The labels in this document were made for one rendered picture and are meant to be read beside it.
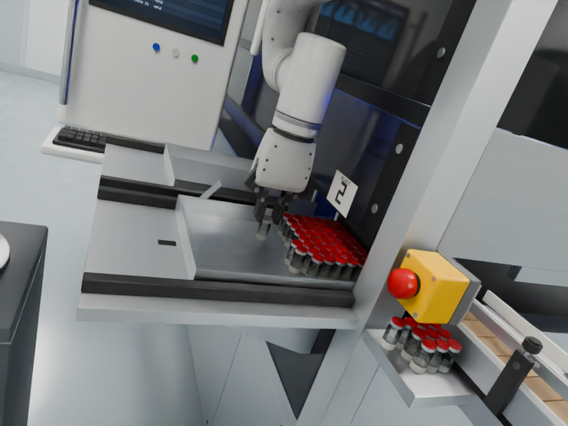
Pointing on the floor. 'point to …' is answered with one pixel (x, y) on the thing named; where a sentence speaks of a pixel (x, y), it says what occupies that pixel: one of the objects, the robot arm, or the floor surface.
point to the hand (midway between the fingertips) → (269, 210)
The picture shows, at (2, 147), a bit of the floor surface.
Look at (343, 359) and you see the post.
